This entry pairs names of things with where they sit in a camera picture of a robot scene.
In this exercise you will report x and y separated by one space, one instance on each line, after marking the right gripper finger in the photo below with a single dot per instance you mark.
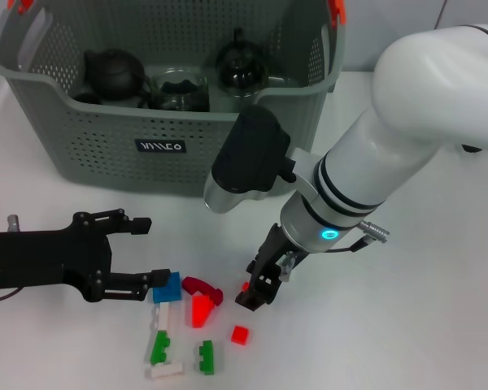
252 298
269 290

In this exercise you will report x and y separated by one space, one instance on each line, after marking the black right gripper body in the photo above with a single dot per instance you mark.
270 256

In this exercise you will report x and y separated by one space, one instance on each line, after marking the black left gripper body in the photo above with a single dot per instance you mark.
44 260

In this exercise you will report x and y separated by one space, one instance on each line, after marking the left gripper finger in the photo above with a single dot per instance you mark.
130 284
140 226

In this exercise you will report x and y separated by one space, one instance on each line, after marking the small red brick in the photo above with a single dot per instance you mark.
240 335
244 286

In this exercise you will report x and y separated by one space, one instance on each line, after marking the green stepped brick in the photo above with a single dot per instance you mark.
159 347
206 359

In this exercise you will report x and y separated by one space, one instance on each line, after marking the glass teacup with black base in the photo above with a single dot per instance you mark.
242 69
181 91

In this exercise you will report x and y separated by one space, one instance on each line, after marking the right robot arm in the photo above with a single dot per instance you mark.
390 142

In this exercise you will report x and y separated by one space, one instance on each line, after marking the grey perforated storage bin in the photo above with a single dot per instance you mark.
146 162

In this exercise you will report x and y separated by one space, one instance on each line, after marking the blue square brick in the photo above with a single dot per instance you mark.
171 290

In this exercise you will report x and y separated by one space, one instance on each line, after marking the long white brick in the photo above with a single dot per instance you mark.
162 317

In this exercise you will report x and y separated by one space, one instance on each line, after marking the red slope brick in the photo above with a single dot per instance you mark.
199 313

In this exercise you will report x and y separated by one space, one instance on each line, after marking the dark red arch brick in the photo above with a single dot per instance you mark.
197 284

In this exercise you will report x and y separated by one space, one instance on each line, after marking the short white studded brick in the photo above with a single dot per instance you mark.
164 371

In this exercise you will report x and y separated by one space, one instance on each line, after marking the black clay teapot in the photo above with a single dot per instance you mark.
114 75

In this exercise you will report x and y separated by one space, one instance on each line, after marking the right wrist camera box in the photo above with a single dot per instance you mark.
248 154

